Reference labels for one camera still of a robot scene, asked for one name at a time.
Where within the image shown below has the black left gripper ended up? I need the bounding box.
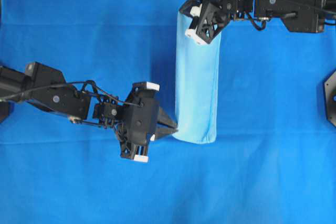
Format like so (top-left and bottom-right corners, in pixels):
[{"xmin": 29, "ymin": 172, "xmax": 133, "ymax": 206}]
[{"xmin": 116, "ymin": 81, "xmax": 178, "ymax": 163}]

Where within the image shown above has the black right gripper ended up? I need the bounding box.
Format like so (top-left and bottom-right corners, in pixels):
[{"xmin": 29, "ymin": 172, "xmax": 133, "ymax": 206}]
[{"xmin": 179, "ymin": 0, "xmax": 230, "ymax": 45}]

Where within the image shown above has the light blue towel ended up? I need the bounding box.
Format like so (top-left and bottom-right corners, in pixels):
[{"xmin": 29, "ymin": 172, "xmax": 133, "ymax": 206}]
[{"xmin": 173, "ymin": 13, "xmax": 221, "ymax": 144}]

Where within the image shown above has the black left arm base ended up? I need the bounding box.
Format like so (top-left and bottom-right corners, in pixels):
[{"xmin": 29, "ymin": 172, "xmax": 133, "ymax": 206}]
[{"xmin": 1, "ymin": 76, "xmax": 14, "ymax": 123}]

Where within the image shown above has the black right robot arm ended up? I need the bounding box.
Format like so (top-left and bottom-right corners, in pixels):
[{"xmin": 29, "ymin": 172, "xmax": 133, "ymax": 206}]
[{"xmin": 179, "ymin": 0, "xmax": 335, "ymax": 45}]

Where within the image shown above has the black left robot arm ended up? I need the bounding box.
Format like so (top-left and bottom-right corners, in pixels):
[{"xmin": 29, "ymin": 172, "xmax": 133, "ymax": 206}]
[{"xmin": 1, "ymin": 62, "xmax": 178, "ymax": 163}]

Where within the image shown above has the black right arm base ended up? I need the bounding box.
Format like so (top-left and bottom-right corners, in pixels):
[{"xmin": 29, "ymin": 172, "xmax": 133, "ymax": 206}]
[{"xmin": 323, "ymin": 70, "xmax": 335, "ymax": 127}]

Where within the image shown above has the blue table cloth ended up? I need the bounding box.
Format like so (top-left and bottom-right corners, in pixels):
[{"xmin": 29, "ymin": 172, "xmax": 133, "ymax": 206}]
[{"xmin": 1, "ymin": 0, "xmax": 335, "ymax": 223}]

